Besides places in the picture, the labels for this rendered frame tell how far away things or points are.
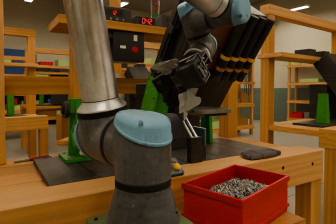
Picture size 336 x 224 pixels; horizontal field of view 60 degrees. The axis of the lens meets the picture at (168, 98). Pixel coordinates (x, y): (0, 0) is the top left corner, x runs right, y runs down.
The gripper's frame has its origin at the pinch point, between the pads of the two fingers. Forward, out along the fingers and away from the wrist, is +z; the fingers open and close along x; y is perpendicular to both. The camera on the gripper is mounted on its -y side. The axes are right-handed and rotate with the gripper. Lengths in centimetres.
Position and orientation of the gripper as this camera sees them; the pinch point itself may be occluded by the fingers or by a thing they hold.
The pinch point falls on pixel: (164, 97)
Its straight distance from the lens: 69.9
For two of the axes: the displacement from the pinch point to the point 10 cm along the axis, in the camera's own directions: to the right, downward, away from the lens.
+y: 7.9, -3.1, -5.3
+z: -3.4, 4.9, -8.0
